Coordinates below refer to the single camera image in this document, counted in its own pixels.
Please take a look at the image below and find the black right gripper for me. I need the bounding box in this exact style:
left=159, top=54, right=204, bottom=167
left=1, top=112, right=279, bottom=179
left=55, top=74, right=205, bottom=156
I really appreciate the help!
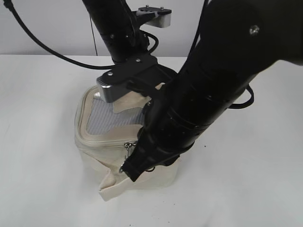
left=122, top=100, right=204, bottom=182

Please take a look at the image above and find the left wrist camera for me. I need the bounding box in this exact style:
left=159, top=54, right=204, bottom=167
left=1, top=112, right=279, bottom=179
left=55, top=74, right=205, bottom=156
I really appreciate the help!
left=134, top=5, right=172, bottom=28

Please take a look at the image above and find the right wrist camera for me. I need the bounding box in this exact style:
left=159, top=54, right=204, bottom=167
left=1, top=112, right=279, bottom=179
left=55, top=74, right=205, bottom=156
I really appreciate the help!
left=97, top=54, right=177, bottom=103

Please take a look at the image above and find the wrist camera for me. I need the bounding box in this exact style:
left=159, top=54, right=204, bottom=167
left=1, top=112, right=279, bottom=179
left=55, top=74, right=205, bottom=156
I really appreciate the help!
left=97, top=54, right=177, bottom=103
left=134, top=5, right=172, bottom=28

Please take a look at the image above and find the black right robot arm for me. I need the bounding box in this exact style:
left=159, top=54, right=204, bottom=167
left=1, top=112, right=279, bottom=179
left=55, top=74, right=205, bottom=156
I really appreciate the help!
left=121, top=0, right=303, bottom=181

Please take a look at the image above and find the cream zippered bag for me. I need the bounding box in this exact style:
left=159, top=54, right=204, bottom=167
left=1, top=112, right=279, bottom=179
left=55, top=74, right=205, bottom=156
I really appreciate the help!
left=74, top=86, right=179, bottom=201

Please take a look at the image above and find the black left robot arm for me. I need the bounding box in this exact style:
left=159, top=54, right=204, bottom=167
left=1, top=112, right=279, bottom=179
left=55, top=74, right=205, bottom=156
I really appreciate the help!
left=83, top=0, right=159, bottom=64

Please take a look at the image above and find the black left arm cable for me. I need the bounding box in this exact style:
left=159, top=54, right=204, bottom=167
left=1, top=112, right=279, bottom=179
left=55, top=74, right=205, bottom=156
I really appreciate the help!
left=3, top=0, right=160, bottom=70

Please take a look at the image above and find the zipper pull with ring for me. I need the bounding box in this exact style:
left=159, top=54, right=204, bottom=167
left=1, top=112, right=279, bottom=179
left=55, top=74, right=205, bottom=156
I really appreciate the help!
left=124, top=141, right=137, bottom=159
left=119, top=160, right=157, bottom=175

